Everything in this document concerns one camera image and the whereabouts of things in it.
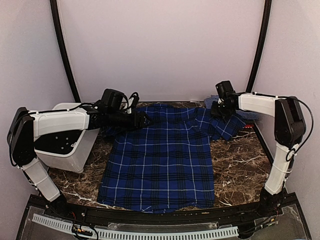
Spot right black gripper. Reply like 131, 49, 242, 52
210, 100, 233, 119

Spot right black frame post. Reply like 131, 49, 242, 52
245, 0, 272, 93

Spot white slotted cable duct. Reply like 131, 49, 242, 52
32, 213, 239, 240

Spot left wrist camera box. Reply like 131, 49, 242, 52
99, 88, 140, 114

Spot black front rail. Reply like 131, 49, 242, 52
27, 193, 301, 226

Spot dark blue plaid shirt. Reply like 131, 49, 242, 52
97, 104, 245, 214

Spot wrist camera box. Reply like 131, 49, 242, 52
99, 88, 140, 114
215, 80, 236, 100

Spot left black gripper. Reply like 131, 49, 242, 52
107, 109, 154, 133

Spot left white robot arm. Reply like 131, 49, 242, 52
6, 99, 153, 218

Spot black frame post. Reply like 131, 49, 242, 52
245, 0, 272, 93
49, 0, 81, 103

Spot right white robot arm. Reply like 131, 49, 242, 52
210, 91, 314, 196

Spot red black folded shirt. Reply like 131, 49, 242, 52
243, 119, 255, 129

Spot white plastic bin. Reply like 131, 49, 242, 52
30, 102, 99, 173

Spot light blue checked folded shirt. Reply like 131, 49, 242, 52
203, 95, 260, 121

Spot left black frame post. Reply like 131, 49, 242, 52
49, 0, 81, 103

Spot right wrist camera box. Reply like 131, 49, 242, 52
215, 80, 236, 100

